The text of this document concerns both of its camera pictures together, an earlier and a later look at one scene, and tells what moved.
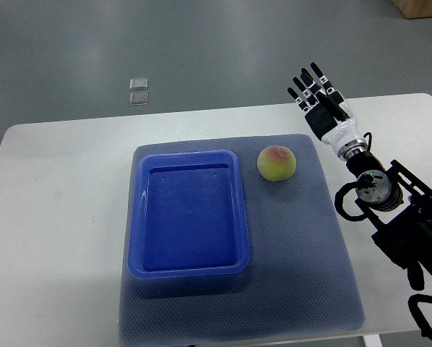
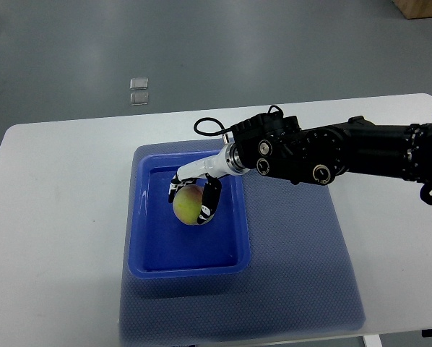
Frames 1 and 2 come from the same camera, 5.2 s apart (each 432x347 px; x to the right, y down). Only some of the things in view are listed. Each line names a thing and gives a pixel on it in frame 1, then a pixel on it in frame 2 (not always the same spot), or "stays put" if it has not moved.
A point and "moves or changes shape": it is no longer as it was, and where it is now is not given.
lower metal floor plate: (139, 98) stays put
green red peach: (277, 163) moves or changes shape
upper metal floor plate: (139, 83) stays put
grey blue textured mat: (301, 281) stays put
